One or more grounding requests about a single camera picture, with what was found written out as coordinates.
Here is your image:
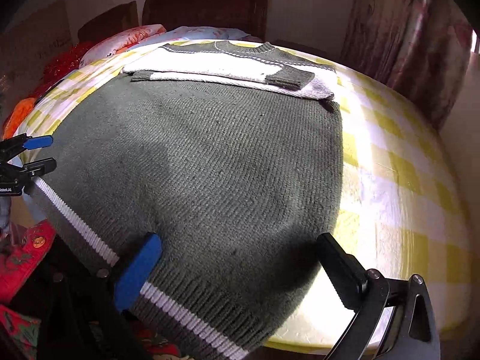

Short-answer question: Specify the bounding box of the green white knit sweater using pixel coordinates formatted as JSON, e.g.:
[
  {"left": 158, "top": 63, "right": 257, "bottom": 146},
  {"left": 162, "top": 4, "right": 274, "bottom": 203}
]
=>
[{"left": 28, "top": 41, "right": 343, "bottom": 359}]

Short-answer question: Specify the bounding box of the red floral blanket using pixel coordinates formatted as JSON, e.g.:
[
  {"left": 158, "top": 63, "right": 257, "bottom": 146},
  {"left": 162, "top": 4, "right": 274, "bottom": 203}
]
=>
[{"left": 1, "top": 220, "right": 55, "bottom": 359}]

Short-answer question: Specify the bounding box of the yellow checkered bed sheet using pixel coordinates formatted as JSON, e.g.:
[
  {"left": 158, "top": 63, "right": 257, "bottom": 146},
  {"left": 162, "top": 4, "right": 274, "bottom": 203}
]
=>
[{"left": 15, "top": 43, "right": 475, "bottom": 354}]

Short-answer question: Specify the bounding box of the pink floral pillow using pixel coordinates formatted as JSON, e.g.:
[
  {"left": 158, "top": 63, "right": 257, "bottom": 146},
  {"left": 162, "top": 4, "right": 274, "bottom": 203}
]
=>
[{"left": 79, "top": 24, "right": 166, "bottom": 68}]

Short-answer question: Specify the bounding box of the blue floral pillow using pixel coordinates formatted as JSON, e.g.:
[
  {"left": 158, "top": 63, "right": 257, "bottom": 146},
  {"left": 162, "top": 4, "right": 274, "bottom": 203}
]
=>
[{"left": 132, "top": 26, "right": 249, "bottom": 49}]

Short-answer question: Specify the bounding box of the dark wooden headboard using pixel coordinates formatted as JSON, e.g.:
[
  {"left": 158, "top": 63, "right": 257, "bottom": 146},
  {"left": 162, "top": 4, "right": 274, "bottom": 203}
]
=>
[{"left": 77, "top": 0, "right": 269, "bottom": 43}]

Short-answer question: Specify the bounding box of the dark wooden nightstand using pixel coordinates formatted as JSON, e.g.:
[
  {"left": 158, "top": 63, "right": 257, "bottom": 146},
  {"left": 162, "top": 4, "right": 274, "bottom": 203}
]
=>
[{"left": 273, "top": 39, "right": 330, "bottom": 59}]

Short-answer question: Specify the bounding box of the floral pink curtain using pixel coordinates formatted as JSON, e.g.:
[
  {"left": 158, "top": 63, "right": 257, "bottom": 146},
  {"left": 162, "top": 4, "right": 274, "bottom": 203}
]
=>
[{"left": 341, "top": 0, "right": 473, "bottom": 130}]

